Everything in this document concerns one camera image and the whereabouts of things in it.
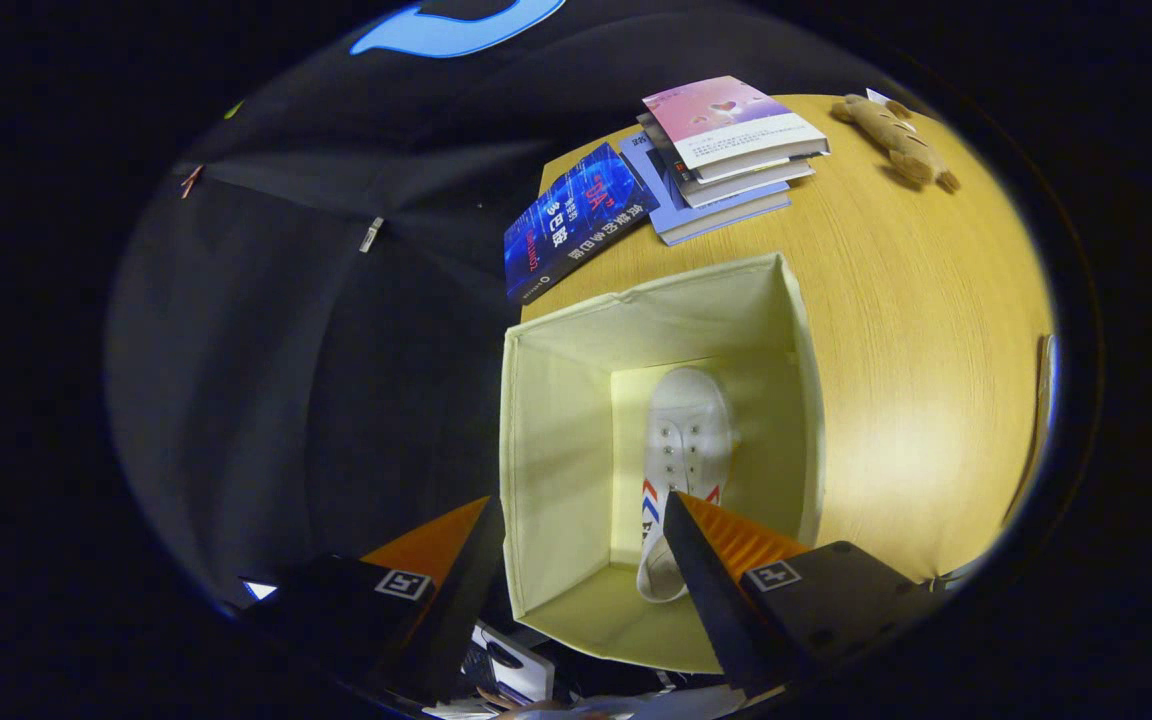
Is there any pale blue book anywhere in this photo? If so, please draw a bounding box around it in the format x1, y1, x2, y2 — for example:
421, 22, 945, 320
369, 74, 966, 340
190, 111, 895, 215
619, 133, 793, 246

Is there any brown plush toy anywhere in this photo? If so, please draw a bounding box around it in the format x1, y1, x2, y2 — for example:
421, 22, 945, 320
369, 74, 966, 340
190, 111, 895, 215
831, 93, 960, 193

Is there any white desk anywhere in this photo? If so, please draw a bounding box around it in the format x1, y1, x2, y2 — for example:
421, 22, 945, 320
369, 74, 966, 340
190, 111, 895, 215
471, 622, 557, 703

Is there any white striped sneaker shoe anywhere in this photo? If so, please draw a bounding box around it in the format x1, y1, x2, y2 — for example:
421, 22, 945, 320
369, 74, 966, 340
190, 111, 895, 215
636, 366, 737, 604

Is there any dark blue printed book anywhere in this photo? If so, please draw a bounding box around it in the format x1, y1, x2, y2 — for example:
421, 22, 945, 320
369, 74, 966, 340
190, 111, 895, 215
503, 142, 660, 305

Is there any cream fabric storage box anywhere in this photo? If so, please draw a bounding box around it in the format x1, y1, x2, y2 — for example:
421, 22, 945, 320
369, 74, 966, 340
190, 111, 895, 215
499, 252, 827, 673

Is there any black backdrop cloth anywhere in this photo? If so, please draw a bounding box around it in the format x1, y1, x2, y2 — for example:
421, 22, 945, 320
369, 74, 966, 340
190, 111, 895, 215
106, 0, 897, 611

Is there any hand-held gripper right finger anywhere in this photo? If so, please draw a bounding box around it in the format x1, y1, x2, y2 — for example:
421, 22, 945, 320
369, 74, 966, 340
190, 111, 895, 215
663, 490, 942, 696

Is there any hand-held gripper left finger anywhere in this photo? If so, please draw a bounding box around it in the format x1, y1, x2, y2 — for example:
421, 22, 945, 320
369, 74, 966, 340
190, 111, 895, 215
236, 496, 507, 706

